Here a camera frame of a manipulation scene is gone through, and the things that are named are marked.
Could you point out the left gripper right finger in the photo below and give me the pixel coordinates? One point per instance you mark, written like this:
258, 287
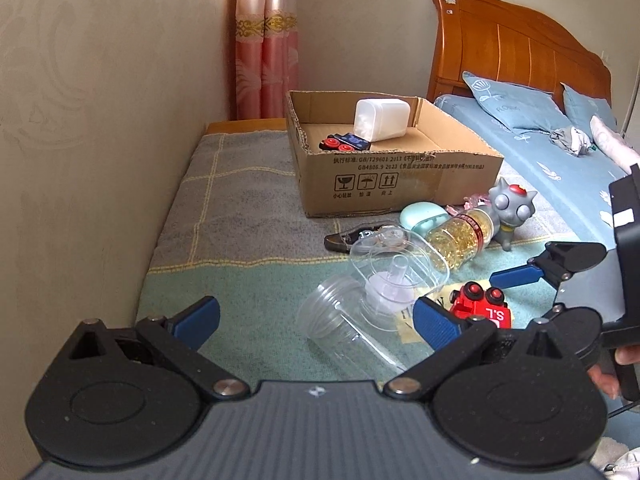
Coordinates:
456, 343

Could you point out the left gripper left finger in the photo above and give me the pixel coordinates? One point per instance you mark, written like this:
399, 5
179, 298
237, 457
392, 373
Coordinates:
175, 341

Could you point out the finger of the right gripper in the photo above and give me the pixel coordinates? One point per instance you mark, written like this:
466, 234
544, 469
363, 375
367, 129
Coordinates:
561, 260
526, 274

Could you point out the red toy fire truck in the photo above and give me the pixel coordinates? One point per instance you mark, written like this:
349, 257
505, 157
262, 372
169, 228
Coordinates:
473, 300

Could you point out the grey monster toy figure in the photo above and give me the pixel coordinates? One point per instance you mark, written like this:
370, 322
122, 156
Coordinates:
510, 207

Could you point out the bottle of golden capsules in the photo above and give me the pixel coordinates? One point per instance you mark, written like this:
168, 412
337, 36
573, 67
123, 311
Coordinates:
462, 237

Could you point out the pink pig keychain bottle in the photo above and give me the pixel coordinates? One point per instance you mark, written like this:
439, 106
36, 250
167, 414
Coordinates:
471, 202

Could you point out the clear square lidded container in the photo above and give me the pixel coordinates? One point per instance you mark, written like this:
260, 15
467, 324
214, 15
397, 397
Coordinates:
396, 268

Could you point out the clear plastic jar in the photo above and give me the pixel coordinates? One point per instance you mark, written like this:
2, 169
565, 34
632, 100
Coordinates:
332, 321

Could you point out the mint green egg case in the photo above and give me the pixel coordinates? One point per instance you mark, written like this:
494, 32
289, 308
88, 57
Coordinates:
422, 217

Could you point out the person's right hand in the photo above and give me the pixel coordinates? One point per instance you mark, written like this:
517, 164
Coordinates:
607, 383

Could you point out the blue bed sheet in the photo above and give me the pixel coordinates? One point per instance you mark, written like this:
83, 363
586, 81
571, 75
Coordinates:
576, 187

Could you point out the crumpled grey cloth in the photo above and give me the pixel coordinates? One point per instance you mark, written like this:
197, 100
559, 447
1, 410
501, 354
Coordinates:
572, 140

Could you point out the pink white cloth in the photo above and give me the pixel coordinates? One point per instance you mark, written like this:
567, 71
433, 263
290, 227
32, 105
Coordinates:
613, 145

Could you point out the blue patterned pillow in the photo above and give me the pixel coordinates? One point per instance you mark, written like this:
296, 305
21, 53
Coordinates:
517, 107

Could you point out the brown cardboard box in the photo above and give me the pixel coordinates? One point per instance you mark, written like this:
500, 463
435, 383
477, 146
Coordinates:
438, 160

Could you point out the white plastic container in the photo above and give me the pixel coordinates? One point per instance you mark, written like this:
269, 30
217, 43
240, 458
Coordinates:
378, 120

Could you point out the blue red toy car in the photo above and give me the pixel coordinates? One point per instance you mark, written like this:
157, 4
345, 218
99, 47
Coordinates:
346, 142

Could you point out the wooden bench edge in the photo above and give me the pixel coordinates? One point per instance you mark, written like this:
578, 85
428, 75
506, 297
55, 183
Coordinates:
246, 125

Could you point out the wooden headboard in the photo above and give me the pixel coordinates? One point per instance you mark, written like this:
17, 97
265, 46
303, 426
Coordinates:
502, 41

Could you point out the pink curtain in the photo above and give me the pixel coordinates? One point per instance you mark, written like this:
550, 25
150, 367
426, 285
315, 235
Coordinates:
266, 56

